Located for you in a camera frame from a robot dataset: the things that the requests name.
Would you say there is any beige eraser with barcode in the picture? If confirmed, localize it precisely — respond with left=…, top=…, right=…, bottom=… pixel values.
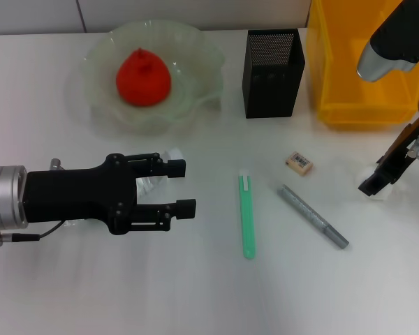
left=284, top=150, right=314, bottom=177

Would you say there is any green pen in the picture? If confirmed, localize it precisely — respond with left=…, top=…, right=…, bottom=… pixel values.
left=237, top=169, right=258, bottom=260

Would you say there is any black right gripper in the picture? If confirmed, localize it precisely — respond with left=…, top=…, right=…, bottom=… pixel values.
left=357, top=117, right=419, bottom=200

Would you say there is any black mesh pen holder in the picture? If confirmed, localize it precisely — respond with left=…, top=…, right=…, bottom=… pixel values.
left=242, top=28, right=307, bottom=119

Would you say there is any yellow plastic storage bin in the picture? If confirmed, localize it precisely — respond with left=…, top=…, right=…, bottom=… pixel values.
left=306, top=0, right=419, bottom=125

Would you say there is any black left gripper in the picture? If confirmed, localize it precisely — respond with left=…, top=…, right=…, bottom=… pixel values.
left=22, top=151, right=198, bottom=236

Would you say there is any red fruit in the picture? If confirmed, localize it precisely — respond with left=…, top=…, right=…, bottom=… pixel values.
left=115, top=48, right=172, bottom=107

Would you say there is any translucent glass fruit plate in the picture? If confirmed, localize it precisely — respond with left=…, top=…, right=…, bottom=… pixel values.
left=83, top=20, right=226, bottom=135

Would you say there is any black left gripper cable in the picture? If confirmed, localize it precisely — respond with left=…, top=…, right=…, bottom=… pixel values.
left=0, top=219, right=64, bottom=249

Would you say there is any grey marker pen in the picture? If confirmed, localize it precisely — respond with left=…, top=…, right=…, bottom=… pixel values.
left=277, top=184, right=350, bottom=251

